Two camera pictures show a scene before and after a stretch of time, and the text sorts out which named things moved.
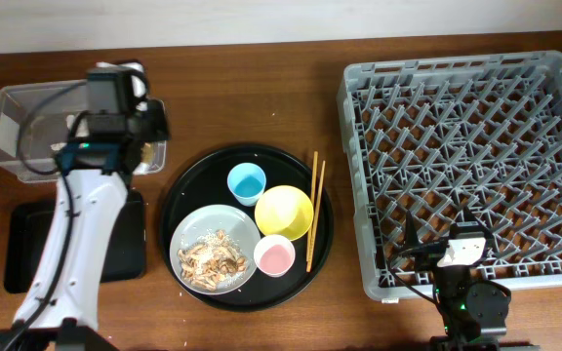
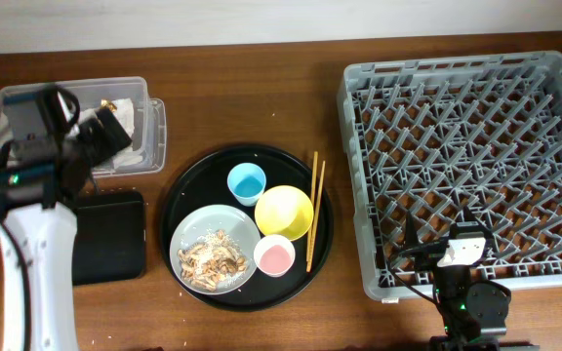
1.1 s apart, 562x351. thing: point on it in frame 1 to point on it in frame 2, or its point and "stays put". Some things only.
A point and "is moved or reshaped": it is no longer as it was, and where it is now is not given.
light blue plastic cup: x=247 y=181 stays put
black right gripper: x=429 y=255 stays put
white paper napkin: x=140 y=89 is moved or reshaped
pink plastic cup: x=274 y=254 stays put
